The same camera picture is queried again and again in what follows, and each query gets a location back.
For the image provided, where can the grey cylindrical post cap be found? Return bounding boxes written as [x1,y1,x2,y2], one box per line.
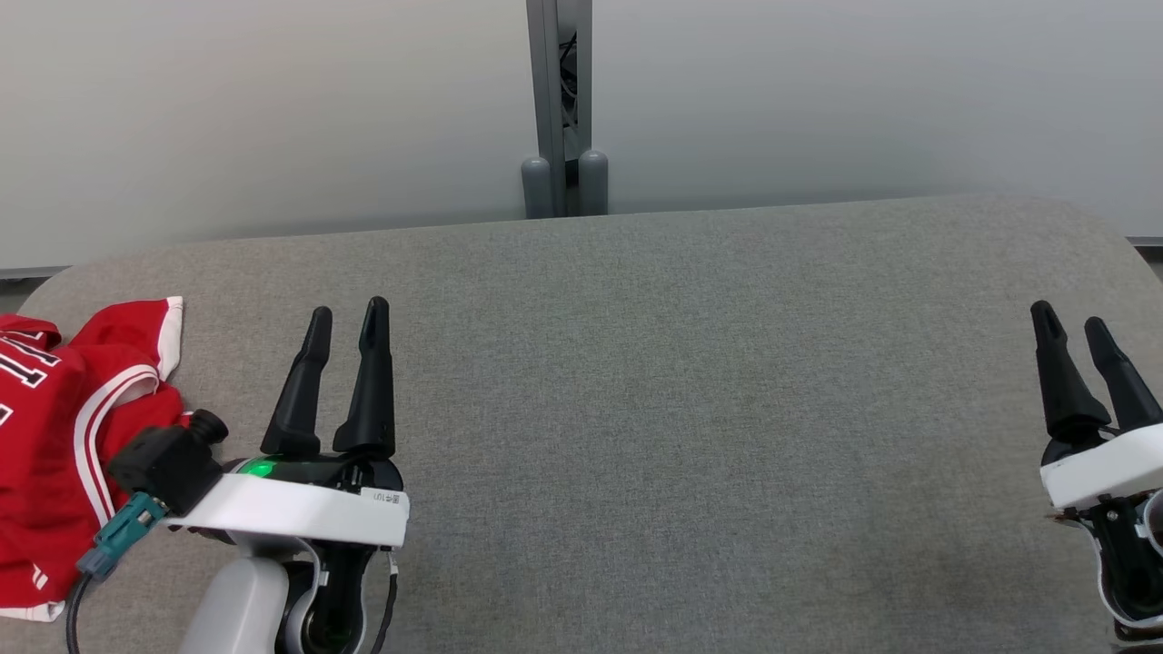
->
[578,149,610,216]
[521,156,555,220]

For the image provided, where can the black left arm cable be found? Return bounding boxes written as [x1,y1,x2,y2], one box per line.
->
[65,570,94,654]

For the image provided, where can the grey metal partition post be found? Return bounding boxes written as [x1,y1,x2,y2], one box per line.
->
[526,0,593,219]

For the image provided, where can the red basketball jersey white trim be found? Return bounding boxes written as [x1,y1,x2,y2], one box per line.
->
[0,296,194,623]

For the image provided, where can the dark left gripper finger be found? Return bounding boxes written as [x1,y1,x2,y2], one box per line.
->
[333,296,397,460]
[261,306,333,458]

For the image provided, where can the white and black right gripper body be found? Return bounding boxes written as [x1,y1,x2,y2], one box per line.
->
[1039,420,1163,510]

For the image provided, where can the teal cable connector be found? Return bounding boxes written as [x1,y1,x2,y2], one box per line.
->
[76,492,169,580]

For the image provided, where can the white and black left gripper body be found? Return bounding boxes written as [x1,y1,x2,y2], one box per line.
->
[168,454,410,550]

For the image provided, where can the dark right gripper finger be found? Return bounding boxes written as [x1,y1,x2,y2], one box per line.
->
[1083,316,1163,432]
[1029,301,1111,443]

